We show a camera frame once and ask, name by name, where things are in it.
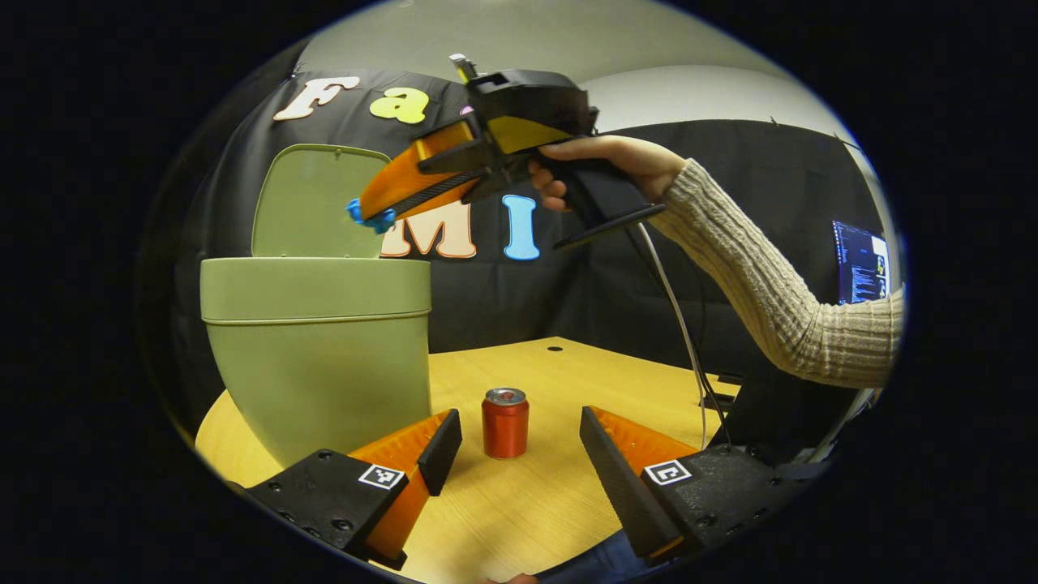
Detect computer monitor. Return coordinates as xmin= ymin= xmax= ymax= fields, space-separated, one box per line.
xmin=832 ymin=220 xmax=892 ymax=306

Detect green desktop garbage bin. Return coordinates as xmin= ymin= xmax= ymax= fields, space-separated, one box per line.
xmin=199 ymin=144 xmax=433 ymax=470

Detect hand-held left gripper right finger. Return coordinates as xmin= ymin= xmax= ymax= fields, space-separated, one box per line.
xmin=579 ymin=406 xmax=805 ymax=568

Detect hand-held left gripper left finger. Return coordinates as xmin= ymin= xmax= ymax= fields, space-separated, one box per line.
xmin=243 ymin=408 xmax=464 ymax=571

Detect red pop can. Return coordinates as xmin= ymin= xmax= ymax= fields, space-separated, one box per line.
xmin=482 ymin=387 xmax=530 ymax=461

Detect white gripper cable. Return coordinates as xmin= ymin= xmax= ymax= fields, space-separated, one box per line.
xmin=635 ymin=223 xmax=713 ymax=451

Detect wooden desktop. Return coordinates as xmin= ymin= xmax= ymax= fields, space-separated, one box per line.
xmin=195 ymin=337 xmax=743 ymax=584

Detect person's blue jeans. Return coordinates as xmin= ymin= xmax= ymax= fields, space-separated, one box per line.
xmin=535 ymin=529 xmax=654 ymax=584

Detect blue paper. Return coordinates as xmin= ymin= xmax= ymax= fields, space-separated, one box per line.
xmin=346 ymin=197 xmax=398 ymax=235

